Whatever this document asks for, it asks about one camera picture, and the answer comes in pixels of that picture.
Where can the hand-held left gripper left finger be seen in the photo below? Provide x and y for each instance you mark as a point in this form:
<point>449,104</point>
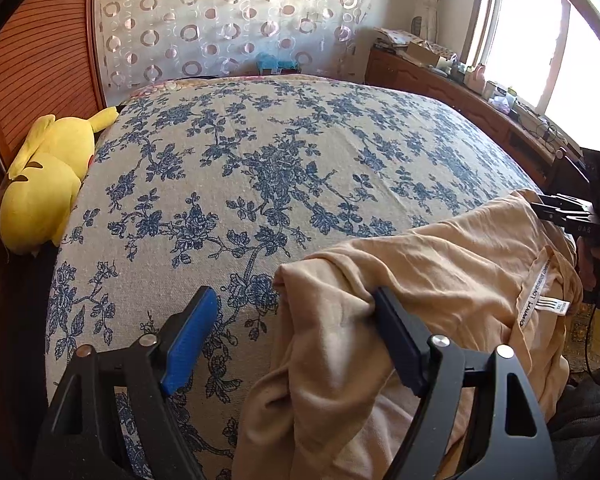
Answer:
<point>190,340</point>

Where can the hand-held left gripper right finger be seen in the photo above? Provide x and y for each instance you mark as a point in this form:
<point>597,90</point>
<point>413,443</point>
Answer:
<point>400,340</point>

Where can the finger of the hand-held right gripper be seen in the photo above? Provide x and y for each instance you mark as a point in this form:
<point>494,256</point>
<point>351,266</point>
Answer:
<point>570,200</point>
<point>560,214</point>

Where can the beige printed t-shirt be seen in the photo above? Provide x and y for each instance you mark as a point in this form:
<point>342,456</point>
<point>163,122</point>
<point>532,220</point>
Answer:
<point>455,260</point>

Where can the person's right hand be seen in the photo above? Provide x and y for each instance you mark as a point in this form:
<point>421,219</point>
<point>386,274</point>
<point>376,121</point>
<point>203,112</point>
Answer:
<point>586,265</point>

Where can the tissue pack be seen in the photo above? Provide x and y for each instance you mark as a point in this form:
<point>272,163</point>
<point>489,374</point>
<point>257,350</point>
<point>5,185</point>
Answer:
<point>502,104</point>

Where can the patterned floor rug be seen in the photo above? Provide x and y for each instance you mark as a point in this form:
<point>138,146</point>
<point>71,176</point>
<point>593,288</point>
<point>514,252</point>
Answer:
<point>577,345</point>

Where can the pink bottle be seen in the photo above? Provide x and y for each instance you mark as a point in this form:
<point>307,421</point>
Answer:
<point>476,79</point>

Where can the wooden-framed window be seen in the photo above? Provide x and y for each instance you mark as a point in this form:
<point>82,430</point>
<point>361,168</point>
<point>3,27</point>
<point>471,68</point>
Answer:
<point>530,35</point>

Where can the wooden low cabinet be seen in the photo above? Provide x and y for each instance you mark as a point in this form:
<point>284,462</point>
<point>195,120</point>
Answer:
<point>420,77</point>

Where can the person's dark clothing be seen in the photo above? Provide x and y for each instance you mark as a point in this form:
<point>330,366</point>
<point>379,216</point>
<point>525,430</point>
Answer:
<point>585,410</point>

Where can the bed with blue floral sheet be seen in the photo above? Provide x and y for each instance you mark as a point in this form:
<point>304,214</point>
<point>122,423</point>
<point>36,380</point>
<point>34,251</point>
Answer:
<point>280,160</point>

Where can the cardboard box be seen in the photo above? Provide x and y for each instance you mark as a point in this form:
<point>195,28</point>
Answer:
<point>422,54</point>

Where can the yellow plush toy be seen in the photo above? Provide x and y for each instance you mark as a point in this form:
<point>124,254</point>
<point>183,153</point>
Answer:
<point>45,175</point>

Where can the floral cloth pile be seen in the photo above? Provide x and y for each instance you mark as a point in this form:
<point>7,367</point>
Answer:
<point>395,40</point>

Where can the white patterned window curtain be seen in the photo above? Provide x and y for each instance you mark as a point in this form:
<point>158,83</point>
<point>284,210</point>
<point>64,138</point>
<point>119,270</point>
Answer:
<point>430,5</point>

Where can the floral pillow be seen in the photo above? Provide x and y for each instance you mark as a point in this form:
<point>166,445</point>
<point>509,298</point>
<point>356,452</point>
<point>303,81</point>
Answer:
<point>180,84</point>

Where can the blue toy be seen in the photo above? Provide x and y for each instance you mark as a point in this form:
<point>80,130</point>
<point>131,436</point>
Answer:
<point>277,64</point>

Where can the wooden slatted wardrobe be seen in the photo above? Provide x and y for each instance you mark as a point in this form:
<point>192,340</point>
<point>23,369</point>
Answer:
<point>40,60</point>

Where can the circle-patterned sheer curtain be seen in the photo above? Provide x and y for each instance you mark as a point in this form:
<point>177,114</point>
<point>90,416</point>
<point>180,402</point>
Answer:
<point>205,10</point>

